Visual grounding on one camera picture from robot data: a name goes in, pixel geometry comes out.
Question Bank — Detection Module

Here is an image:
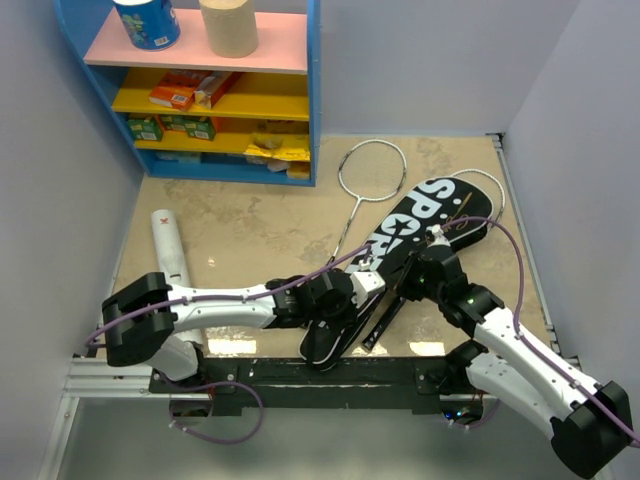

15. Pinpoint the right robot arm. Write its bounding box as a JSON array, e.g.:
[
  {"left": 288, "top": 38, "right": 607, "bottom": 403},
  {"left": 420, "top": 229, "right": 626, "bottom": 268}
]
[{"left": 395, "top": 245, "right": 633, "bottom": 479}]

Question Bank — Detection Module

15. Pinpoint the brown paper roll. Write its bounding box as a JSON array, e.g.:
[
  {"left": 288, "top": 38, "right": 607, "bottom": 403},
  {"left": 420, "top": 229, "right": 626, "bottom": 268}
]
[{"left": 199, "top": 0, "right": 259, "bottom": 58}]

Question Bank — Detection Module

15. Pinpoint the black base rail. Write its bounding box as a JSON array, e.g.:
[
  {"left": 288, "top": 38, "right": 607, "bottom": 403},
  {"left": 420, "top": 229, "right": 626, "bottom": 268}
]
[{"left": 149, "top": 357, "right": 495, "bottom": 418}]

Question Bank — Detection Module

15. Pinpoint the green box right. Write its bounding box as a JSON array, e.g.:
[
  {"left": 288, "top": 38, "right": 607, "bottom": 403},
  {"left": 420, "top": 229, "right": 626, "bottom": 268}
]
[{"left": 184, "top": 116, "right": 216, "bottom": 141}]

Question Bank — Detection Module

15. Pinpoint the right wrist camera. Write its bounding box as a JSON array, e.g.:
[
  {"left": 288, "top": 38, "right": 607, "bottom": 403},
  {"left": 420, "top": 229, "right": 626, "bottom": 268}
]
[{"left": 425, "top": 224, "right": 451, "bottom": 247}]

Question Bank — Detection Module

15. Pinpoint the white badminton racket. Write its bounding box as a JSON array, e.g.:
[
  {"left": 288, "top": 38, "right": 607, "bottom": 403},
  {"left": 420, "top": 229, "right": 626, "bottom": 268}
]
[{"left": 360, "top": 168, "right": 506, "bottom": 351}]

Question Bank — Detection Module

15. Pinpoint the orange box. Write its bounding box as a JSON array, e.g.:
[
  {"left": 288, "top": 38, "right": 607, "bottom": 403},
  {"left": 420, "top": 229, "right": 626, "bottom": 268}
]
[{"left": 148, "top": 69, "right": 211, "bottom": 111}]

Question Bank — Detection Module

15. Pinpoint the black shaft badminton racket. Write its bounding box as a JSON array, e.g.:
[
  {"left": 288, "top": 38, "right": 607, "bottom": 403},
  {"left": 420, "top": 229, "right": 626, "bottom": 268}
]
[{"left": 329, "top": 138, "right": 408, "bottom": 263}]

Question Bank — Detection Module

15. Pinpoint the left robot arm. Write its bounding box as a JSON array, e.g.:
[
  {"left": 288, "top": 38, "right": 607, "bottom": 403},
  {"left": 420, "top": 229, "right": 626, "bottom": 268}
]
[{"left": 101, "top": 269, "right": 385, "bottom": 392}]

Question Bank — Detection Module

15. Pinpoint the green box middle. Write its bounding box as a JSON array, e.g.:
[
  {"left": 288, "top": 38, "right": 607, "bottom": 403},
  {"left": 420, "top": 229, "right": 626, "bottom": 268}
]
[{"left": 158, "top": 115, "right": 187, "bottom": 132}]

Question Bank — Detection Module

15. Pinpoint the blue snack canister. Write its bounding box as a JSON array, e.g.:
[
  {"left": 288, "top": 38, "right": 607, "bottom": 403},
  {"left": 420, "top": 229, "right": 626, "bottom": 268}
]
[{"left": 113, "top": 0, "right": 181, "bottom": 51}]

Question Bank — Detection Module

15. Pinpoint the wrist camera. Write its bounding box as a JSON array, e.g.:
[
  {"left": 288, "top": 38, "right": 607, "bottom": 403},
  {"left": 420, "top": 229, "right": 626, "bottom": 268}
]
[
  {"left": 345, "top": 260, "right": 386, "bottom": 308},
  {"left": 425, "top": 224, "right": 451, "bottom": 247}
]

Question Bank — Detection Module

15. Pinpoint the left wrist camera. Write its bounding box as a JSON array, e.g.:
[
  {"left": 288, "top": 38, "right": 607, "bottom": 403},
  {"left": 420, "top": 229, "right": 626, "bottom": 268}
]
[{"left": 345, "top": 260, "right": 386, "bottom": 308}]

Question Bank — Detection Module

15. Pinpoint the black racket cover bag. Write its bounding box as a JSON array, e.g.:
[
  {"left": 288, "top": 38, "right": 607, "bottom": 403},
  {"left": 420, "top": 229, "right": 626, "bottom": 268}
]
[{"left": 299, "top": 175, "right": 501, "bottom": 370}]

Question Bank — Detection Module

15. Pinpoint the yellow snack bag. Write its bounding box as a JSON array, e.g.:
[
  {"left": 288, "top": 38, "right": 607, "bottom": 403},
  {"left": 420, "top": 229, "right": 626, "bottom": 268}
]
[{"left": 244, "top": 133, "right": 311, "bottom": 178}]

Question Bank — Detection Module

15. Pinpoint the red white box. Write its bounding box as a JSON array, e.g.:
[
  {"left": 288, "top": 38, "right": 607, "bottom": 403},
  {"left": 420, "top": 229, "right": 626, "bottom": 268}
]
[{"left": 194, "top": 71, "right": 238, "bottom": 109}]

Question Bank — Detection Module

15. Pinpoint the white shuttlecock tube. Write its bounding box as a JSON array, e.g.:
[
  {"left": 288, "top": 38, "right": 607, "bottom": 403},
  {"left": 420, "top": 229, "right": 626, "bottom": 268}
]
[{"left": 150, "top": 208, "right": 206, "bottom": 347}]

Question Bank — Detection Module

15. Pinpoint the blue shelf unit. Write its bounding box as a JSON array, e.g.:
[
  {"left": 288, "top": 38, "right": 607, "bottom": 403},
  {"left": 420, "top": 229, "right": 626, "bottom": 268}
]
[{"left": 54, "top": 1, "right": 320, "bottom": 186}]

